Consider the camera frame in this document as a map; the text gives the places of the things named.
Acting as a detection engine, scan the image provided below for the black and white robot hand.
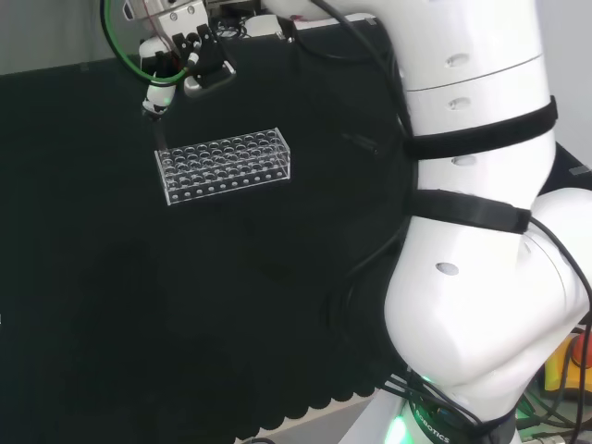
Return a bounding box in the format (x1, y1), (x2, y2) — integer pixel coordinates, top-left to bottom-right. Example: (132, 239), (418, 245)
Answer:
(120, 0), (238, 123)

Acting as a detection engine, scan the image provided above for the yellow stop button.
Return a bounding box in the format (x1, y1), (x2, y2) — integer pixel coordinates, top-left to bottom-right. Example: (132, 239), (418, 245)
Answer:
(544, 328), (592, 395)

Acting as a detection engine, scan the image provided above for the green cable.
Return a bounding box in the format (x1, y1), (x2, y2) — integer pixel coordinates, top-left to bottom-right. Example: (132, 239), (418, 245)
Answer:
(100, 0), (201, 87)

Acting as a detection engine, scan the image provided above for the white box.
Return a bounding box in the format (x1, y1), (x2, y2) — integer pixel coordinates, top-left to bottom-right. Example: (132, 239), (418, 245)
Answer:
(243, 14), (288, 41)

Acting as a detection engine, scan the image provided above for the black bench cloth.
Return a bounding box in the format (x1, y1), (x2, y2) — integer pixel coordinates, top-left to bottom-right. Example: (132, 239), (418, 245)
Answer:
(0, 14), (592, 444)

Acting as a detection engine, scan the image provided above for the clear test tube rack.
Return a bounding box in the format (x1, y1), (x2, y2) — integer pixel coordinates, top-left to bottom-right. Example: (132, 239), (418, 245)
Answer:
(154, 126), (293, 207)

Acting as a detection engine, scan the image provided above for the clear glass test tube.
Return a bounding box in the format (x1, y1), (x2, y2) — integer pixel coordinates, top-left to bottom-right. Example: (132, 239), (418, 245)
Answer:
(150, 117), (169, 152)

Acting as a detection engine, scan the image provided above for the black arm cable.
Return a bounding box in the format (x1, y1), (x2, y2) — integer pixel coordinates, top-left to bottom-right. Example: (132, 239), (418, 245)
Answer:
(290, 0), (417, 344)

